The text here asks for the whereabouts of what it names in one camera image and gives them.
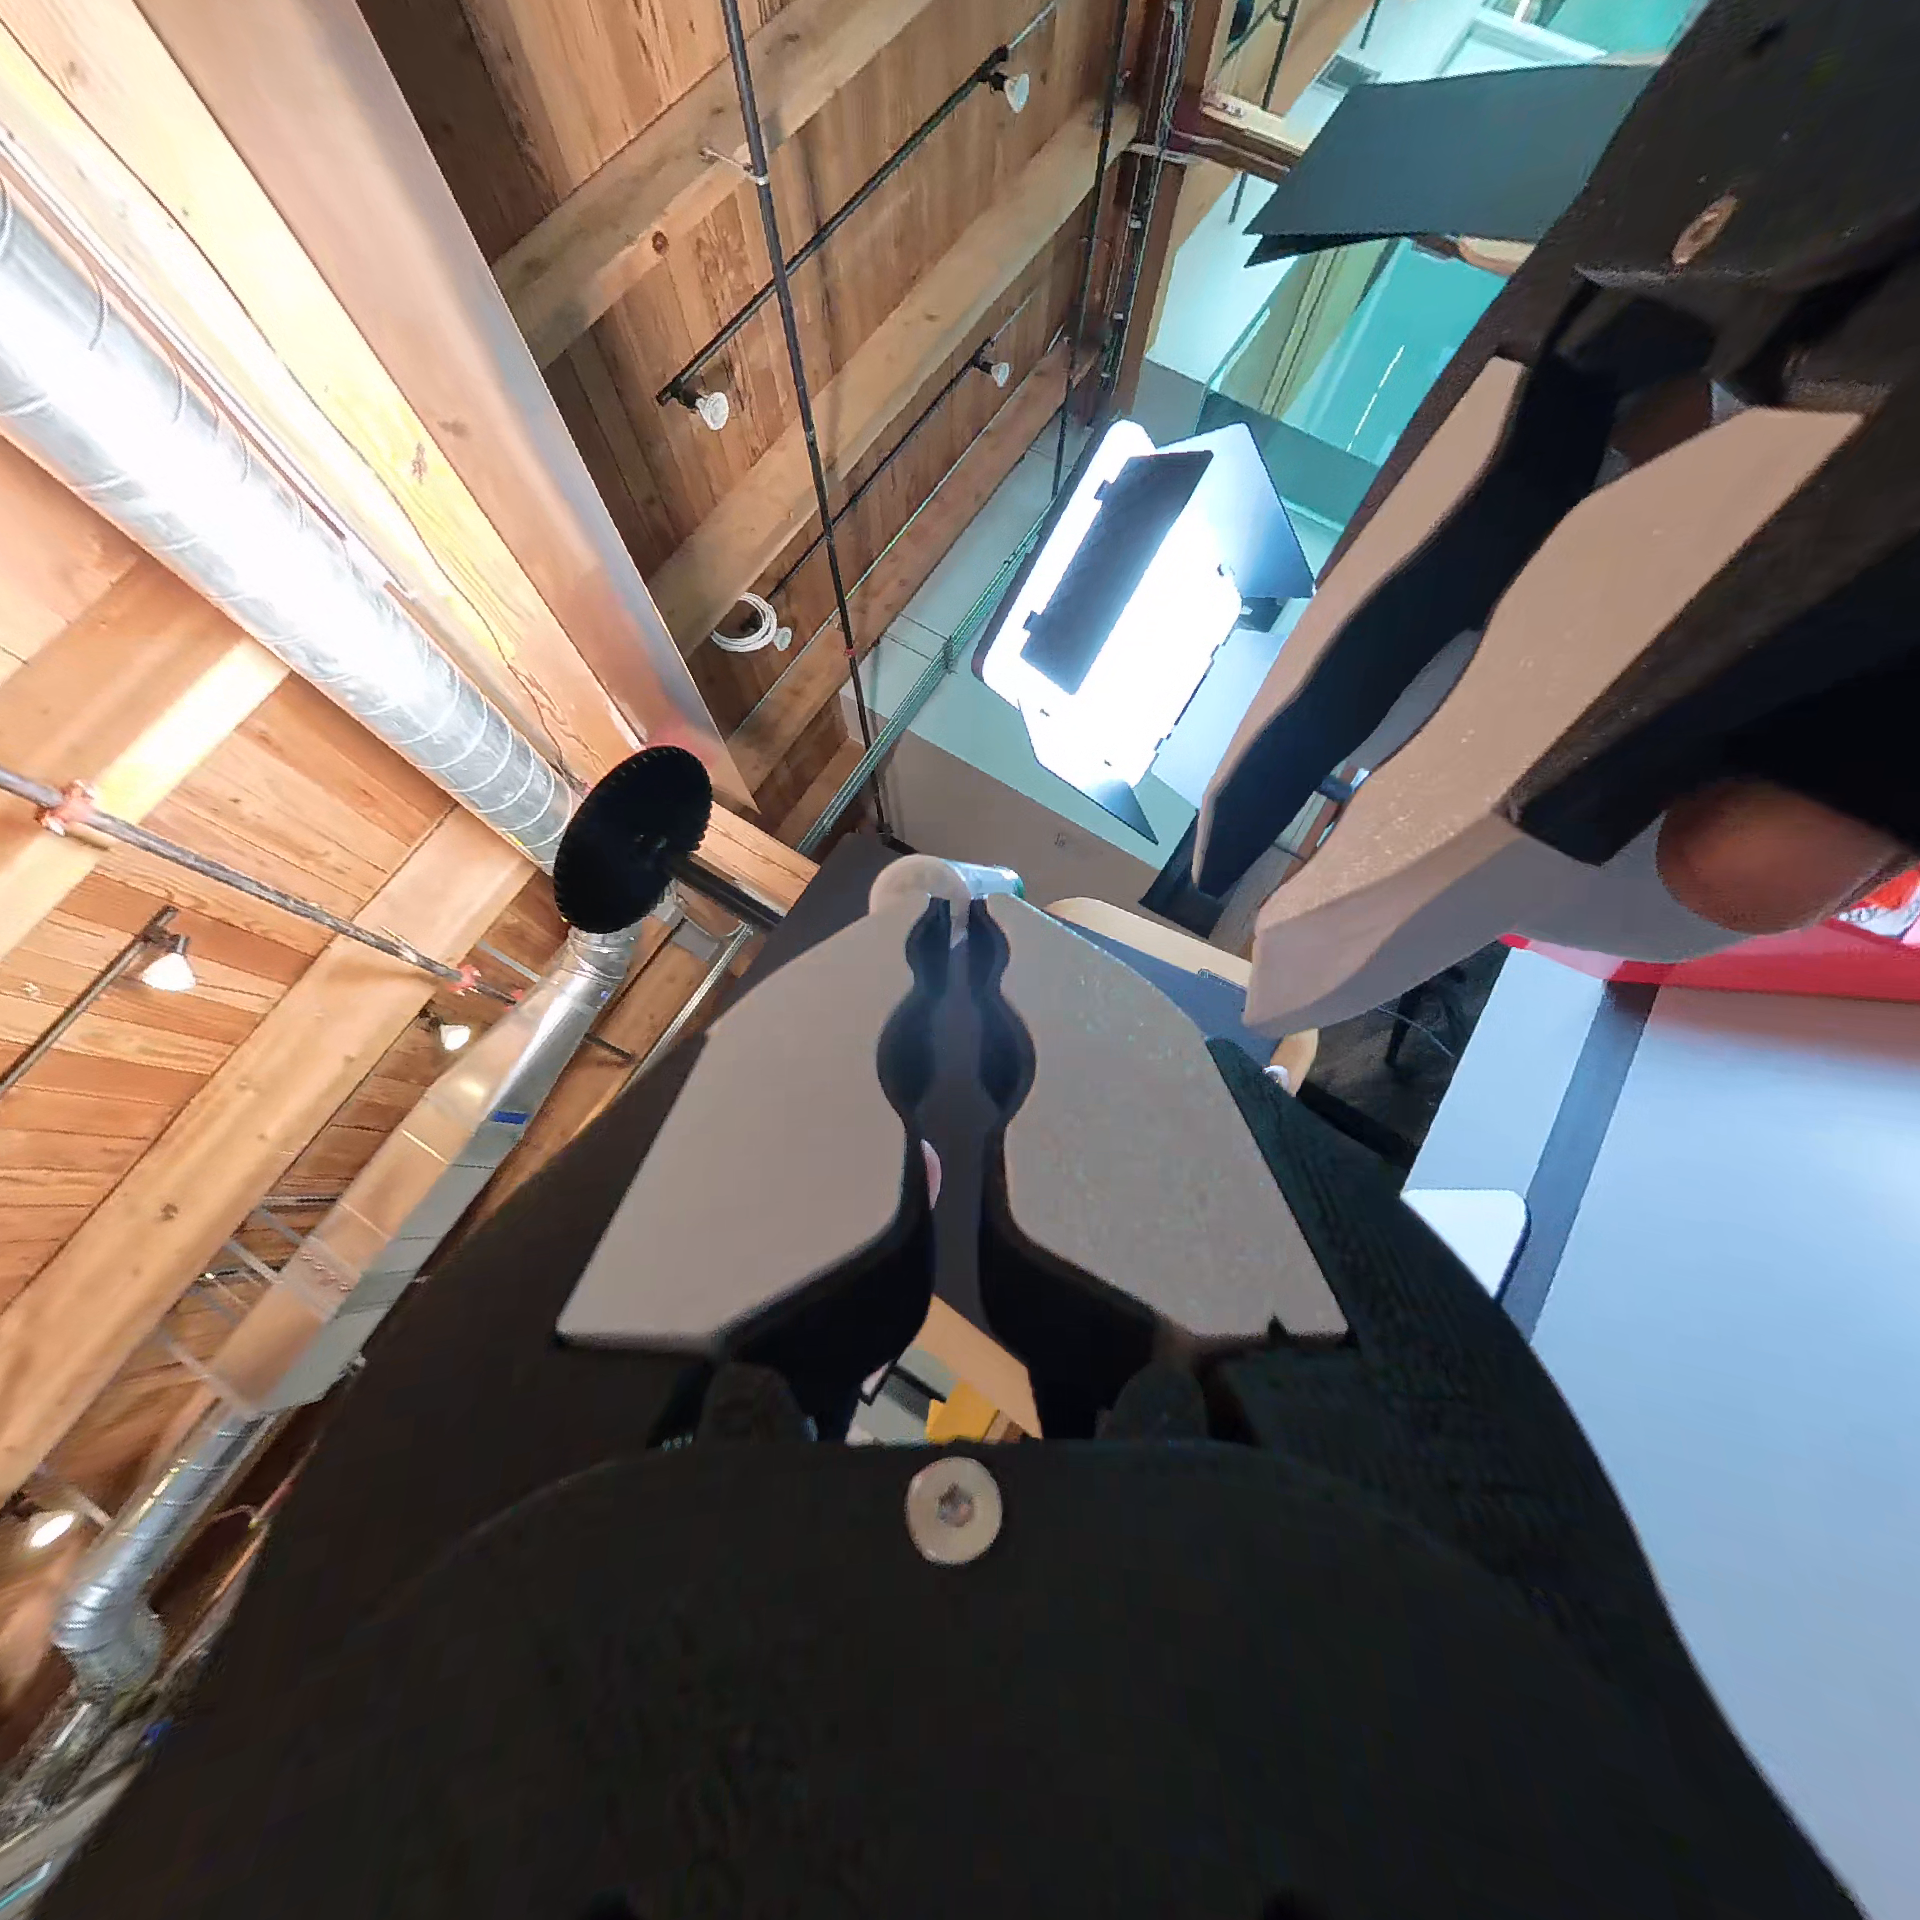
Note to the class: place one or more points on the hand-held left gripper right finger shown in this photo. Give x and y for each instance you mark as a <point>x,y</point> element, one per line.
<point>1172,1170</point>

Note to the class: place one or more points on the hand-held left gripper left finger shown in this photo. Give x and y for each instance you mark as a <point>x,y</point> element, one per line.
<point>751,1170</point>

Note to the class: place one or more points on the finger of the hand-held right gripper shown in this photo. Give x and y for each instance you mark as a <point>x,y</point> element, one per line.
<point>1336,599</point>
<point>1500,751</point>

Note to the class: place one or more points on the small white plastic part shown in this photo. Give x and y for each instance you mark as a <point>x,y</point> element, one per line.
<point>909,883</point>

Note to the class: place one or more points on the red plastic bin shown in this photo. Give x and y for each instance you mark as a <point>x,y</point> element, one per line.
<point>1800,961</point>

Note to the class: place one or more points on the person's left hand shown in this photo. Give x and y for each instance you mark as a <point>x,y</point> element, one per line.
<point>930,1177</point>

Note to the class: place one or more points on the person's right hand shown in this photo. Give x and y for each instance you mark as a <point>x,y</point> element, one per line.
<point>1769,856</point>

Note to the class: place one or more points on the studio light panel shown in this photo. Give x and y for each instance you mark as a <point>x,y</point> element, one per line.
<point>1072,735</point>

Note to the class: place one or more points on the white panel stand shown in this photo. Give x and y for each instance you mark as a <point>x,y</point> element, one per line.
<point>1470,1238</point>

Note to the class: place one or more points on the black floor lamp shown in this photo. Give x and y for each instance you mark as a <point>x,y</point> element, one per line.
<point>629,833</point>

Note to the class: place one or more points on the black light flag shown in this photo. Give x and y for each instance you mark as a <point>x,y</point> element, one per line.
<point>1440,166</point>

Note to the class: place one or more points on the black conduit pipe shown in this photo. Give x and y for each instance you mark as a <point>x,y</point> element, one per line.
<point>797,346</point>

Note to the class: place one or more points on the silver air duct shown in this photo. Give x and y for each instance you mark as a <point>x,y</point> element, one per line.
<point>225,495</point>
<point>113,1611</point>

